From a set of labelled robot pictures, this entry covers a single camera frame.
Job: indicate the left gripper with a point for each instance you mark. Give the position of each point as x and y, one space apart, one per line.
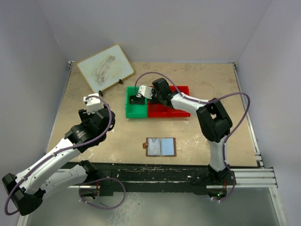
85 117

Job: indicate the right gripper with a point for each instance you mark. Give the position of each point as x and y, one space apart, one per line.
153 98

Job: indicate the red plastic bin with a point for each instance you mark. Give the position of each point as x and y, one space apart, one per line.
156 110
179 113

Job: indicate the green plastic bin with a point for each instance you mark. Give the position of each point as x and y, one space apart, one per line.
134 111

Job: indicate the brown leather card holder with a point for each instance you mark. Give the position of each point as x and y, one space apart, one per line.
160 146

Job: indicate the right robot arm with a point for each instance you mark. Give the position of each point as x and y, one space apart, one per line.
214 121

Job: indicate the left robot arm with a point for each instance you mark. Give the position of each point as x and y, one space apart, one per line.
29 188

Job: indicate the black VIP card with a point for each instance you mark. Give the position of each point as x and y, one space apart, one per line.
136 100

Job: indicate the small whiteboard on stand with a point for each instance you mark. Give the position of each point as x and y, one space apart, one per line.
105 68

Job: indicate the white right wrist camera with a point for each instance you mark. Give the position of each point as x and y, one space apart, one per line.
145 91

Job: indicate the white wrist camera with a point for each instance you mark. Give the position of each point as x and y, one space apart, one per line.
145 91
93 103

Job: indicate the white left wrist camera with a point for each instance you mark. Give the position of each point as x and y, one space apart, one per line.
93 103

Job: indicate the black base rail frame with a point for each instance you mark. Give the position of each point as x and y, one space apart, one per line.
156 178

